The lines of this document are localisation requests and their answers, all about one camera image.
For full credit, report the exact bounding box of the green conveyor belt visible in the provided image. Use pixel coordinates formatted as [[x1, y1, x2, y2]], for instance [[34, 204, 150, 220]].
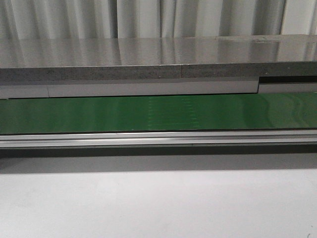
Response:
[[0, 93, 317, 135]]

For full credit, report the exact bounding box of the white pleated curtain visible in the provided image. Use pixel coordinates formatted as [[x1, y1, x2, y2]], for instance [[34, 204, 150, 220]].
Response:
[[0, 0, 317, 40]]

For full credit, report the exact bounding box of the aluminium front conveyor rail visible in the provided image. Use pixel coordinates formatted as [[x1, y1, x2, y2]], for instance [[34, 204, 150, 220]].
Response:
[[0, 129, 317, 148]]

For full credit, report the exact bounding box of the grey rear rail right segment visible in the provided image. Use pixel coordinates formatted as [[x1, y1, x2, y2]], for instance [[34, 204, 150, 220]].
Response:
[[258, 83, 317, 93]]

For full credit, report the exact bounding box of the grey rear conveyor rail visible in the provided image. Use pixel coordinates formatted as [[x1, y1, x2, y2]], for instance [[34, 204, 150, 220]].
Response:
[[0, 76, 259, 99]]

